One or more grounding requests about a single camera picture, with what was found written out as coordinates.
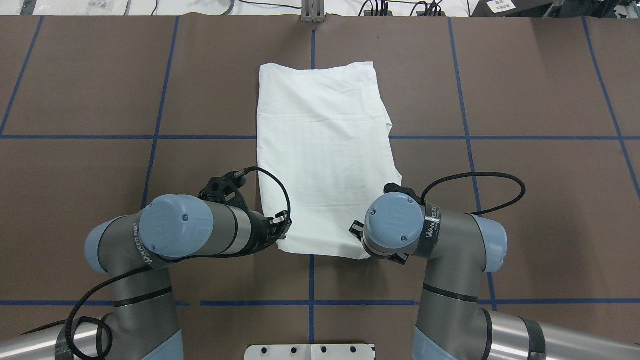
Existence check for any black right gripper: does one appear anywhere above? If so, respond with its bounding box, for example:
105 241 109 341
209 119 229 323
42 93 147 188
349 220 410 265

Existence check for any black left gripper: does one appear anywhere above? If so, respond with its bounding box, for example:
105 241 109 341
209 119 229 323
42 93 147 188
248 210 291 253

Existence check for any white long-sleeve printed shirt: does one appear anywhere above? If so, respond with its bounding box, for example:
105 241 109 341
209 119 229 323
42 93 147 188
256 61 402 260

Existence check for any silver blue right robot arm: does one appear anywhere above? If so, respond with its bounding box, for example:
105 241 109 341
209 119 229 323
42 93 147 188
349 188 640 360

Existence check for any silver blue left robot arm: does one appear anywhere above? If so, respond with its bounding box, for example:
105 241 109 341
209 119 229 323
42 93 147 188
1 194 291 360

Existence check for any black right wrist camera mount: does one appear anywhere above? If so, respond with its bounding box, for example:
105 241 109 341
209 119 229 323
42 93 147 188
383 183 421 203

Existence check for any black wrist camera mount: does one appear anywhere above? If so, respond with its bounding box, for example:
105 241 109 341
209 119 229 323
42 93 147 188
198 170 249 212
383 183 421 203

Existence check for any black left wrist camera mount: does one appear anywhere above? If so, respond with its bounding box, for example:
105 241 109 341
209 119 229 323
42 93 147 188
198 170 249 212

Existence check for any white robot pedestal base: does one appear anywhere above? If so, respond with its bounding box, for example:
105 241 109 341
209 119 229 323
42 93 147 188
244 343 377 360

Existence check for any grey aluminium frame post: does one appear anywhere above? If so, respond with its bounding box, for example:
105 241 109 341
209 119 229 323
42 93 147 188
301 0 326 23

